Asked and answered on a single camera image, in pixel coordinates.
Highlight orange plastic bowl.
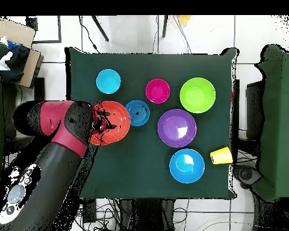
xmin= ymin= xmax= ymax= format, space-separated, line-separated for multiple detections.
xmin=89 ymin=100 xmax=131 ymax=146

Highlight small dark blue bowl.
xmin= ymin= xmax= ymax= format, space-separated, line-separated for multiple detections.
xmin=125 ymin=99 xmax=151 ymax=128

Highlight small cyan plastic bowl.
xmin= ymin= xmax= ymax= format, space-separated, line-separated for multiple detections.
xmin=96 ymin=69 xmax=122 ymax=94

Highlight pink plastic bowl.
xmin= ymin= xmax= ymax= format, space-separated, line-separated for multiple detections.
xmin=145 ymin=78 xmax=172 ymax=104

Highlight dark green tablecloth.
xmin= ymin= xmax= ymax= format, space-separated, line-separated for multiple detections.
xmin=64 ymin=46 xmax=239 ymax=202

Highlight purple plastic bowl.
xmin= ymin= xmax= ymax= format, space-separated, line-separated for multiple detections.
xmin=157 ymin=108 xmax=198 ymax=149

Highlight black tripod leg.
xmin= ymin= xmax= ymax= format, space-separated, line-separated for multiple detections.
xmin=161 ymin=15 xmax=170 ymax=39
xmin=90 ymin=15 xmax=110 ymax=43

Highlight large blue plastic bowl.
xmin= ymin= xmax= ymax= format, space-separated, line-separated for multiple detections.
xmin=169 ymin=148 xmax=205 ymax=185

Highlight large green plastic bowl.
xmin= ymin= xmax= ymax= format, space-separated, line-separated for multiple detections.
xmin=179 ymin=77 xmax=217 ymax=114

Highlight blue and white cloth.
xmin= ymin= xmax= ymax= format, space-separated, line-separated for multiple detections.
xmin=0 ymin=37 xmax=31 ymax=84

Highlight yellow plastic cup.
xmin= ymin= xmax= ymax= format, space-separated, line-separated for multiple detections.
xmin=210 ymin=146 xmax=234 ymax=165

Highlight cardboard box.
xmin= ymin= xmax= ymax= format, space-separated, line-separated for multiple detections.
xmin=0 ymin=18 xmax=45 ymax=89

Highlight small yellow object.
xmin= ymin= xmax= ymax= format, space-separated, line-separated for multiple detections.
xmin=178 ymin=15 xmax=191 ymax=27

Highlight black equipment base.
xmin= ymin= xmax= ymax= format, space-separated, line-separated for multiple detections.
xmin=232 ymin=162 xmax=262 ymax=189

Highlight black bench frame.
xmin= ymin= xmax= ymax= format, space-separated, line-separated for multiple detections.
xmin=230 ymin=79 xmax=266 ymax=156
xmin=2 ymin=76 xmax=48 ymax=155

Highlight tangled black floor cables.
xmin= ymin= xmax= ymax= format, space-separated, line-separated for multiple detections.
xmin=52 ymin=192 xmax=131 ymax=231

